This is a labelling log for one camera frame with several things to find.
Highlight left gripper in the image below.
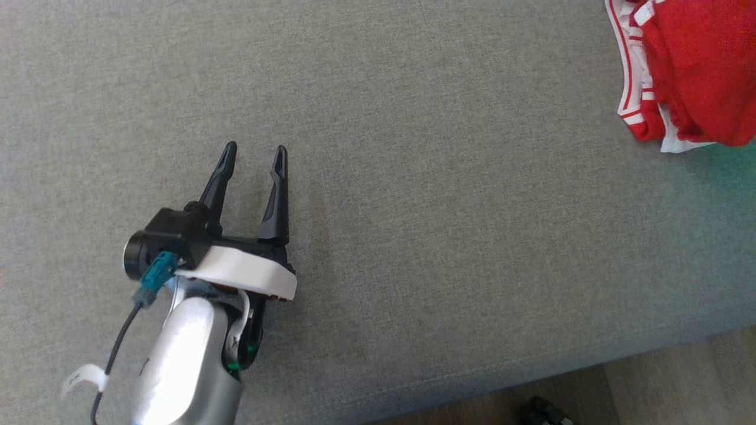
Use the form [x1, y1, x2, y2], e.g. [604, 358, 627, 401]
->
[123, 140, 298, 301]

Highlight red and white basketball jersey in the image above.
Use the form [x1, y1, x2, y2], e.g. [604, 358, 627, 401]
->
[605, 0, 756, 154]

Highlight grey fabric sofa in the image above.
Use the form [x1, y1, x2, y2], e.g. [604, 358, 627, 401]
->
[0, 0, 756, 425]

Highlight small dark object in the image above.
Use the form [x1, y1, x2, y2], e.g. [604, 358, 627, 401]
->
[520, 395, 573, 425]

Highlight left camera cable teal plug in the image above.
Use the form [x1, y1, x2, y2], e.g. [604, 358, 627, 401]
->
[89, 250, 180, 425]

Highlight white cable label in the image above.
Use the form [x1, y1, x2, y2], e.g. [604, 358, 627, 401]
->
[61, 363, 109, 400]

